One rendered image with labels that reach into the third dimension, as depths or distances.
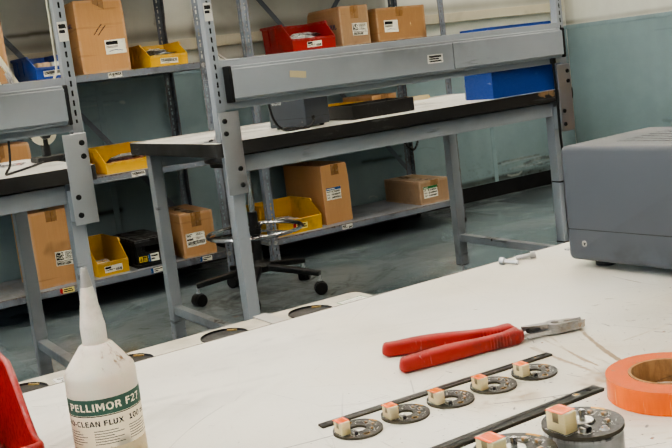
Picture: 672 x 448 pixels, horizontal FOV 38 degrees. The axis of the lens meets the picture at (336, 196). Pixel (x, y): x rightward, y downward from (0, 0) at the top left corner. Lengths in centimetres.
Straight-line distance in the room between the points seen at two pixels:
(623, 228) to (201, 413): 35
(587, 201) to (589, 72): 566
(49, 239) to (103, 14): 101
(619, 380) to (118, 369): 24
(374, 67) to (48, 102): 99
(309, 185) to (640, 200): 425
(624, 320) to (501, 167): 549
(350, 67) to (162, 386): 235
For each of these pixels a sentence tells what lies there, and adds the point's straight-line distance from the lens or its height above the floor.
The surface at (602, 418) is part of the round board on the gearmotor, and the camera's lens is 32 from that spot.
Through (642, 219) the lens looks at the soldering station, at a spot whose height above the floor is 79.
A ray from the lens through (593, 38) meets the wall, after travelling 637.
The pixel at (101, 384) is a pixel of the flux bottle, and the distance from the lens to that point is 47.
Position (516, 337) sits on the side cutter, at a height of 76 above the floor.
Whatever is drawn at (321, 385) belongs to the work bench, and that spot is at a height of 75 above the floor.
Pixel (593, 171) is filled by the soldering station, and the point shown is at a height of 83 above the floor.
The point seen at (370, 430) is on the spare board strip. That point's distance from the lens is 49.
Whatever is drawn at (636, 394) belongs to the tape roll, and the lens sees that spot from 48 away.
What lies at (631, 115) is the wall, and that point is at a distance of 623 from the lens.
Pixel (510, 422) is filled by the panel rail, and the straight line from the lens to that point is 32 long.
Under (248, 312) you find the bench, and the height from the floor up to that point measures 25.
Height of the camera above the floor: 93
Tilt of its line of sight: 8 degrees down
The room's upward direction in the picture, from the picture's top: 7 degrees counter-clockwise
